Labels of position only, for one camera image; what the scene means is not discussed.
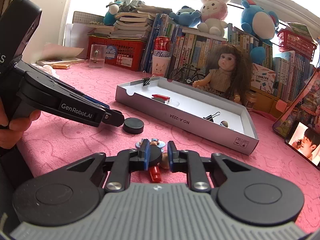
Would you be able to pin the black miniature bicycle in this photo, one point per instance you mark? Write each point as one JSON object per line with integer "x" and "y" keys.
{"x": 187, "y": 74}

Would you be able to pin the smartphone playing video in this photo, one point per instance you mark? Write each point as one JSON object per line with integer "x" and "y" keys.
{"x": 305, "y": 141}

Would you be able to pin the light blue hair clip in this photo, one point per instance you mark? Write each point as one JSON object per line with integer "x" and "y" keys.
{"x": 155, "y": 142}

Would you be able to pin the blue white plush far left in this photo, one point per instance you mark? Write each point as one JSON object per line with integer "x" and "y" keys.
{"x": 113, "y": 9}

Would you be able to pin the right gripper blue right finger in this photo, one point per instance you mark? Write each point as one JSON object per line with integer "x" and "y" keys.
{"x": 190, "y": 163}

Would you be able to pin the clear plastic cup lid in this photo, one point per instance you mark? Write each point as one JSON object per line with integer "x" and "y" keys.
{"x": 172, "y": 102}

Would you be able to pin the red plastic basket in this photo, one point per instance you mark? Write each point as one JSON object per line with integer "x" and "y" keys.
{"x": 291, "y": 41}

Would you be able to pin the blue elephant plush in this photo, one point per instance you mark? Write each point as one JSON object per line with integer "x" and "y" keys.
{"x": 186, "y": 16}

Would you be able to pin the red Budweiser can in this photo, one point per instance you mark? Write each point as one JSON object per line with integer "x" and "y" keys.
{"x": 162, "y": 46}

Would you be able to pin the stack of books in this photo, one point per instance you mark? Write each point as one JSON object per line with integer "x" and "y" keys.
{"x": 133, "y": 21}

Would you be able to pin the black binder clip in box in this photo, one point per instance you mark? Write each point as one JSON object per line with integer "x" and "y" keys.
{"x": 212, "y": 116}

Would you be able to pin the pink white bunny plush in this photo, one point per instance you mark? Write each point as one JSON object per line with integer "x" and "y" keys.
{"x": 213, "y": 14}

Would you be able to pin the black binder clip on edge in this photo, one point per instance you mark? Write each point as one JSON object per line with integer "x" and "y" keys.
{"x": 147, "y": 80}

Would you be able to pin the blue white round plush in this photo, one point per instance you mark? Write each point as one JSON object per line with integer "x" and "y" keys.
{"x": 261, "y": 24}

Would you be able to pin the white shallow cardboard box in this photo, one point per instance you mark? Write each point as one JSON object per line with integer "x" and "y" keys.
{"x": 233, "y": 128}

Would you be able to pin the black round puck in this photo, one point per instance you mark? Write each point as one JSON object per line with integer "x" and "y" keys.
{"x": 133, "y": 125}
{"x": 155, "y": 155}

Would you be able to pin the white paper cup with cat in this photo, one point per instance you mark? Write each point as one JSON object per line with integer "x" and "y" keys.
{"x": 160, "y": 65}

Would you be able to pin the brown walnut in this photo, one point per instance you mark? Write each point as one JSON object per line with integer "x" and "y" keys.
{"x": 164, "y": 163}

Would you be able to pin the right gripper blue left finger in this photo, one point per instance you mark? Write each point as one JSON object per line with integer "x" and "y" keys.
{"x": 123, "y": 164}

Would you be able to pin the red plastic crate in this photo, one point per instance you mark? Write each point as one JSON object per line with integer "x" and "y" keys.
{"x": 121, "y": 53}

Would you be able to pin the white colourful pencil box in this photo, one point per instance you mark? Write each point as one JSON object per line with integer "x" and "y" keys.
{"x": 263, "y": 78}

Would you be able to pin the brown-haired doll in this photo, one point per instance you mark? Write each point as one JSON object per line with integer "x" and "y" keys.
{"x": 228, "y": 73}

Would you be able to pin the pink triangular toy house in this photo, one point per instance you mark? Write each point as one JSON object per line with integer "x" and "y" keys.
{"x": 305, "y": 108}

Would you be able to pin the person's left hand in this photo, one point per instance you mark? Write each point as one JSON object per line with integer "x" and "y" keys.
{"x": 14, "y": 129}

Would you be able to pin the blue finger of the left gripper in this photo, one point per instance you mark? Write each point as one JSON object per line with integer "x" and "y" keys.
{"x": 113, "y": 117}
{"x": 93, "y": 102}

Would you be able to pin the pink table cloth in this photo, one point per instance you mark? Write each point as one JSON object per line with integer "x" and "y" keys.
{"x": 52, "y": 142}

